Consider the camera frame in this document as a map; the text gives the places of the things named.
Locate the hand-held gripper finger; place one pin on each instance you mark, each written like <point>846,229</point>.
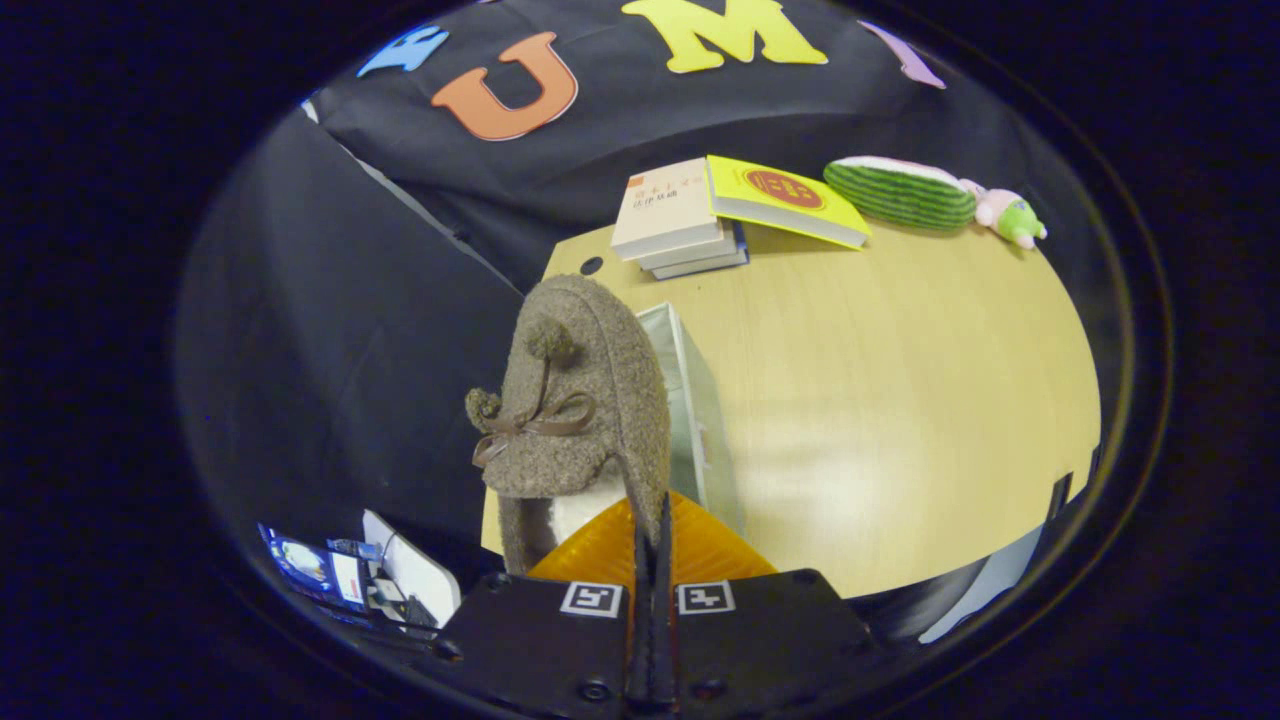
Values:
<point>664,620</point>
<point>643,620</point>

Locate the pale green fabric storage box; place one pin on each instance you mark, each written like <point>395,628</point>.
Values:
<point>695,410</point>

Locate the brown fuzzy shoe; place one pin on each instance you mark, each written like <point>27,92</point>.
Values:
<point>600,350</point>

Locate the open laptop with blue screen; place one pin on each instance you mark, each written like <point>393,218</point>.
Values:
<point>310,565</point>

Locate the white flat board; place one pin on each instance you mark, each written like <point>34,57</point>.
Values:
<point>420,575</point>

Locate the clear plastic water bottle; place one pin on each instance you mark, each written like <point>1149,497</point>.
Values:
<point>355,548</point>

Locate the white cover book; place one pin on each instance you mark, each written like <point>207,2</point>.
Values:
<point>695,255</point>

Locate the beige cover book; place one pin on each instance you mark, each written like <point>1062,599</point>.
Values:
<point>665,205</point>

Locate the black backdrop cloth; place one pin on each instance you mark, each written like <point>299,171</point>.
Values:
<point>300,350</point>

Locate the yellow book with red seal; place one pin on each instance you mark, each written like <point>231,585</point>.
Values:
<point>785,195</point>

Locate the watermelon slice plush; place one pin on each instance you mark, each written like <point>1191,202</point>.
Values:
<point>900,195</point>

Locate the pink and green plush toy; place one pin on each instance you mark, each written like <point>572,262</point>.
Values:
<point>1010,215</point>

